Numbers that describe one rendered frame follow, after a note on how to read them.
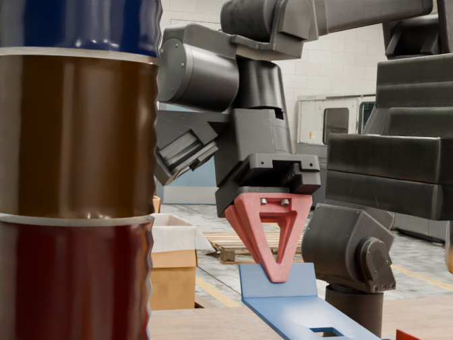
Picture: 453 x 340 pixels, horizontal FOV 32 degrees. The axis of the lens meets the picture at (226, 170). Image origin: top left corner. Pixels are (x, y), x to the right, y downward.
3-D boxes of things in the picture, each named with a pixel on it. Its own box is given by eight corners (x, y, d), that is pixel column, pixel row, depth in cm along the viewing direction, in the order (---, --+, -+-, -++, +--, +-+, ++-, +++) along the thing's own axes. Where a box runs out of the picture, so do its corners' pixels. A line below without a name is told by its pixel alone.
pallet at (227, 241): (301, 244, 798) (302, 230, 797) (349, 262, 704) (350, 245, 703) (188, 245, 756) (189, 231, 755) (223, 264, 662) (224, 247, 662)
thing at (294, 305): (309, 294, 70) (311, 262, 70) (400, 358, 56) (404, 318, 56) (235, 296, 68) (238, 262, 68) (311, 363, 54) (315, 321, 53)
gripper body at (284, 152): (252, 173, 65) (243, 93, 68) (214, 212, 74) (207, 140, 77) (323, 175, 67) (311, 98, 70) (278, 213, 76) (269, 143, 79)
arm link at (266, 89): (244, 110, 69) (236, 40, 71) (205, 133, 73) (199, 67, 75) (301, 124, 73) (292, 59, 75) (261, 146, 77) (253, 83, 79)
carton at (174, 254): (214, 327, 395) (218, 227, 392) (89, 332, 375) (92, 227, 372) (178, 298, 458) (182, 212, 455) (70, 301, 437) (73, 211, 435)
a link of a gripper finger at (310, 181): (259, 270, 63) (247, 161, 66) (230, 291, 69) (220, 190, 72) (336, 268, 65) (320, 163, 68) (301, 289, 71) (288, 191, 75)
